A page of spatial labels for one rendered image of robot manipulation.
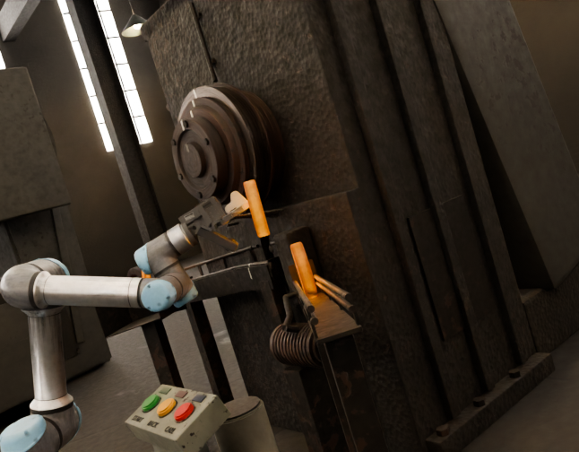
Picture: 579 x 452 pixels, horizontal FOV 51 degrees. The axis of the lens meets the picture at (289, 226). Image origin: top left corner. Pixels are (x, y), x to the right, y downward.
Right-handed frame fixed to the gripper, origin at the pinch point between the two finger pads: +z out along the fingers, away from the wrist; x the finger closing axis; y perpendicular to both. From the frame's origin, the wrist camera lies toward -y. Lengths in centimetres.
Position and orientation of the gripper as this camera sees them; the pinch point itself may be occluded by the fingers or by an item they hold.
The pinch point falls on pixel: (254, 201)
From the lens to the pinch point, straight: 165.7
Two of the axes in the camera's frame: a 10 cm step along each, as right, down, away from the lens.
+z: 8.5, -5.3, 0.1
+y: -5.3, -8.4, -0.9
